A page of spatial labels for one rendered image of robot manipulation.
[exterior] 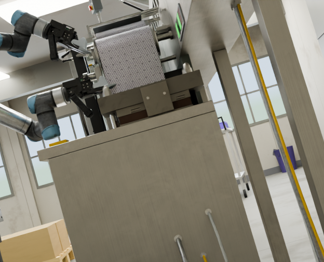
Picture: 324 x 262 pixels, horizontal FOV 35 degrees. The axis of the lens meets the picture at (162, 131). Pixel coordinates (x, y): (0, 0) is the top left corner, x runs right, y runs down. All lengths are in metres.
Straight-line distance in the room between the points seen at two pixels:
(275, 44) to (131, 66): 0.88
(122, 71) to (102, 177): 0.50
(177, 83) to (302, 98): 0.66
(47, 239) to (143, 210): 3.55
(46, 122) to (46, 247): 3.33
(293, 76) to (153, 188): 0.71
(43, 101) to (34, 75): 7.19
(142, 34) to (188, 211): 0.78
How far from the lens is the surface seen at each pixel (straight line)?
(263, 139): 9.90
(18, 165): 10.31
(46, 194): 10.25
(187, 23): 1.73
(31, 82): 9.34
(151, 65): 2.17
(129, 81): 2.16
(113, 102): 1.96
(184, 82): 1.97
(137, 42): 2.20
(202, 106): 1.90
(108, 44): 2.20
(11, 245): 5.47
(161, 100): 1.93
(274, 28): 1.45
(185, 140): 1.88
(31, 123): 2.26
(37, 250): 5.41
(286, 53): 1.44
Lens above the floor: 0.72
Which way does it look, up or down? 4 degrees up
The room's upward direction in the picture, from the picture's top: 16 degrees counter-clockwise
